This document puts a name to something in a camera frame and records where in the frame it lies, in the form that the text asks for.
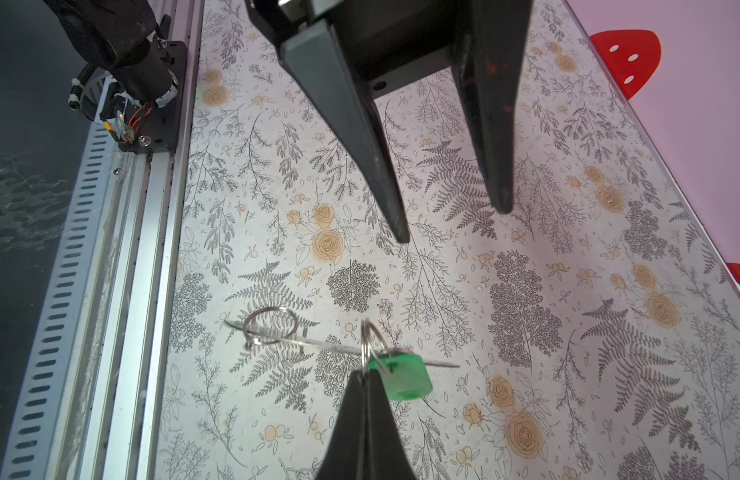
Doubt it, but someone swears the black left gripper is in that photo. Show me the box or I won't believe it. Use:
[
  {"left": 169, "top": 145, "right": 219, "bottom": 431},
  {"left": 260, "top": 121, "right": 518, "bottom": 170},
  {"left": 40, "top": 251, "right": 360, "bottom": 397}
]
[{"left": 246, "top": 0, "right": 533, "bottom": 243}]

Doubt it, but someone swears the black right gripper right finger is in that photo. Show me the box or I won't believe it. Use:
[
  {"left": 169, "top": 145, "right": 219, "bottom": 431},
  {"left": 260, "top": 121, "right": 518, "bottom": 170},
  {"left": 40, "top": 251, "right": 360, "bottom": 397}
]
[{"left": 363, "top": 370, "right": 416, "bottom": 480}]

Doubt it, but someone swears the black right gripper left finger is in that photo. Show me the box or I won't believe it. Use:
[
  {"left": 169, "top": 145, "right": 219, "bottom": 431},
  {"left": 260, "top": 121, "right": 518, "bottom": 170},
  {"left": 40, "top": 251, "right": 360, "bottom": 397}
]
[{"left": 316, "top": 370, "right": 367, "bottom": 480}]

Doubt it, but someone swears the silver key green tag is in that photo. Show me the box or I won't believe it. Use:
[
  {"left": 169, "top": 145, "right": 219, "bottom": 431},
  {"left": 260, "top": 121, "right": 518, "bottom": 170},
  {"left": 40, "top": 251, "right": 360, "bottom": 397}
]
[{"left": 360, "top": 320, "right": 433, "bottom": 401}]

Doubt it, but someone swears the clear acrylic keyring holder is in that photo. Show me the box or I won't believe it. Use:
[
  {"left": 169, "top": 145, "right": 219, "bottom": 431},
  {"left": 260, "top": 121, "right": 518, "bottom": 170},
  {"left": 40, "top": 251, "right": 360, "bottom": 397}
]
[{"left": 225, "top": 321, "right": 460, "bottom": 368}]

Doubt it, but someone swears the small silver key ring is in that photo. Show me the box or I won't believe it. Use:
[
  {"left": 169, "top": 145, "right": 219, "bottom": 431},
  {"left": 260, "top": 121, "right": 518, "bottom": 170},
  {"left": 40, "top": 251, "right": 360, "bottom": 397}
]
[{"left": 242, "top": 305, "right": 300, "bottom": 352}]

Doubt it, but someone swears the aluminium front rail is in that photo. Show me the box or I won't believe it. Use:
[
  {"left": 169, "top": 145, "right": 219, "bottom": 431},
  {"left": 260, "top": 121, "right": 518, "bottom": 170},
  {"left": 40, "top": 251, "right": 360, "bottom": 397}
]
[{"left": 42, "top": 1, "right": 205, "bottom": 479}]

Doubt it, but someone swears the perforated grey cable duct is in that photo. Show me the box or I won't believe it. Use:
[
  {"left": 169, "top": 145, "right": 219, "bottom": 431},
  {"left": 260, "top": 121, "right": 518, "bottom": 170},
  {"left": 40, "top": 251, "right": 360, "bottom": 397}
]
[{"left": 0, "top": 124, "right": 115, "bottom": 479}]

